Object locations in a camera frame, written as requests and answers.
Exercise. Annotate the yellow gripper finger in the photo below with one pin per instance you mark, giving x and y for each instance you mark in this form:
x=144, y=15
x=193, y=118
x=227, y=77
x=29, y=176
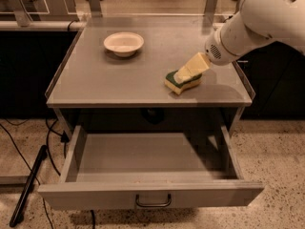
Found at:
x=198, y=64

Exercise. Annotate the green and yellow sponge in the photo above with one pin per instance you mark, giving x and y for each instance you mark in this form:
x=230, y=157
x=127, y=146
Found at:
x=179, y=88

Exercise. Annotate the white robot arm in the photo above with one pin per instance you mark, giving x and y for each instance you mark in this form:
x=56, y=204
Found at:
x=257, y=23

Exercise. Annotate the open grey top drawer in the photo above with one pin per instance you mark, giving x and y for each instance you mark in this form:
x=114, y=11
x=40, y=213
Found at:
x=107, y=171

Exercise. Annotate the white paper bowl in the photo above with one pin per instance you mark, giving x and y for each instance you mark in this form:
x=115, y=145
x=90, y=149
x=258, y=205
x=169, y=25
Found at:
x=124, y=44

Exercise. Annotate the grey metal cabinet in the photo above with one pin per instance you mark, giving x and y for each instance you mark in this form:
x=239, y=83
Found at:
x=94, y=78

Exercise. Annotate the clear acrylic barrier panel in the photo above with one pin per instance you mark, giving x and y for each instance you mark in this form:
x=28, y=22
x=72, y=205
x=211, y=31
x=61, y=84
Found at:
x=119, y=8

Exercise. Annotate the black floor bar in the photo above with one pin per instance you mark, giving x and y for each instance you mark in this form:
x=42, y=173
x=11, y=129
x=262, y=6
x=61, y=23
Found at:
x=17, y=215

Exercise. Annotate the grey background desk left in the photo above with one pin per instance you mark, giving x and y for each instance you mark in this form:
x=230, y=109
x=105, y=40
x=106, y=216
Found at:
x=38, y=10

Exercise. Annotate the white horizontal rail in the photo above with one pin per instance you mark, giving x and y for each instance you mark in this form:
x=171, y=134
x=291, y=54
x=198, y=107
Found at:
x=41, y=25

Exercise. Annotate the dark metal drawer handle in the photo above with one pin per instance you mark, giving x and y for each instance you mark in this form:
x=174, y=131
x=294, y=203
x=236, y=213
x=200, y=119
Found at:
x=153, y=201

